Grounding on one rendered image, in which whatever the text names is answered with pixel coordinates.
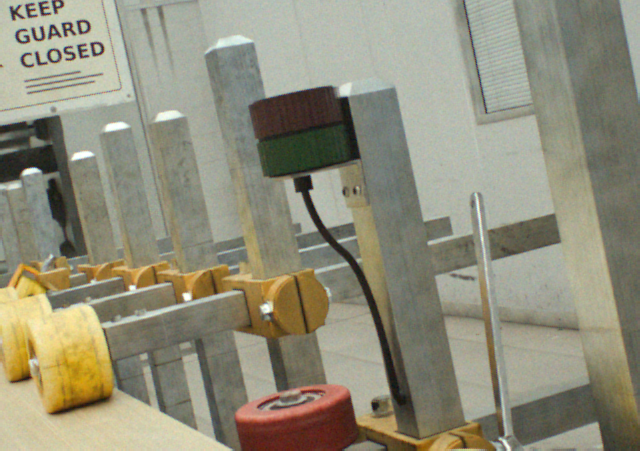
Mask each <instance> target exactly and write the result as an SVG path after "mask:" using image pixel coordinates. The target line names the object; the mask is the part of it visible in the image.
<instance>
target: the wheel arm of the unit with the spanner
mask: <svg viewBox="0 0 640 451"><path fill-rule="evenodd" d="M509 404H510V412H511V421H512V428H513V436H514V437H516V438H517V439H518V441H519V442H520V444H521V445H522V447H523V446H526V445H529V444H532V443H535V442H538V441H541V440H543V439H546V438H549V437H552V436H555V435H558V434H564V433H567V432H570V431H573V430H576V429H579V428H582V427H584V426H587V425H590V424H593V423H596V422H598V421H597V416H596V411H595V406H594V401H593V397H592V392H591V387H590V382H589V378H588V373H584V374H581V375H577V376H575V377H572V378H569V379H566V380H562V381H559V382H556V383H553V384H550V385H546V386H543V387H540V388H537V389H535V390H532V391H529V390H528V391H525V392H522V393H519V394H516V395H512V396H509ZM463 414H464V419H465V420H468V421H472V422H475V423H479V424H480V425H482V430H483V435H484V438H485V439H487V440H488V441H492V442H494V441H495V439H497V438H498V437H499V433H498V426H497V419H496V411H495V401H494V402H491V403H488V404H485V405H482V406H478V407H475V408H472V409H469V410H466V411H463ZM343 451H386V449H385V447H384V446H382V445H379V444H376V443H374V442H371V441H367V442H363V443H360V444H357V445H354V446H351V447H348V448H347V449H345V450H343Z"/></svg>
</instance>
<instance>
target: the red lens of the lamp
mask: <svg viewBox="0 0 640 451"><path fill-rule="evenodd" d="M248 110H249V113H250V118H251V123H252V127H253V132H254V137H255V140H256V139H259V138H263V137H267V136H272V135H276V134H280V133H284V132H289V131H293V130H298V129H303V128H308V127H311V126H316V125H321V124H326V123H331V122H336V121H342V120H343V121H344V120H345V112H344V108H343V103H342V98H341V93H340V89H339V86H334V87H327V88H321V89H316V90H311V91H306V92H302V93H297V94H292V95H287V96H283V97H278V98H275V99H271V100H267V101H263V102H259V103H255V104H252V105H249V106H248Z"/></svg>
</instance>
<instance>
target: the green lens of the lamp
mask: <svg viewBox="0 0 640 451"><path fill-rule="evenodd" d="M256 146H257V150H258V154H259V159H260V164H261V168H262V173H263V177H270V176H275V175H279V174H284V173H289V172H294V171H299V170H303V169H308V168H312V167H316V166H321V165H326V164H330V163H335V162H339V161H343V160H347V159H351V158H353V153H352V148H351V145H350V140H349V135H348V130H347V126H346V124H345V125H341V126H336V127H331V128H326V129H321V130H316V131H311V132H308V133H303V134H298V135H293V136H289V137H284V138H280V139H276V140H272V141H267V142H263V143H259V144H256Z"/></svg>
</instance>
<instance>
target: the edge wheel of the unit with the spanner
mask: <svg viewBox="0 0 640 451"><path fill-rule="evenodd" d="M235 420H236V425H237V430H238V434H239V439H240V440H239V443H240V448H241V451H343V450H345V449H347V448H348V447H349V446H351V445H352V444H353V443H354V442H355V441H356V439H357V438H358V427H357V422H356V418H355V414H354V409H353V405H352V400H351V395H350V392H349V390H348V388H346V386H344V385H339V384H319V385H311V386H304V387H298V388H293V389H289V390H284V391H280V392H277V393H274V394H271V395H268V396H265V397H262V398H259V399H256V400H254V401H252V402H250V403H247V404H245V405H244V406H242V407H240V409H239V410H238V411H237V413H236V414H235Z"/></svg>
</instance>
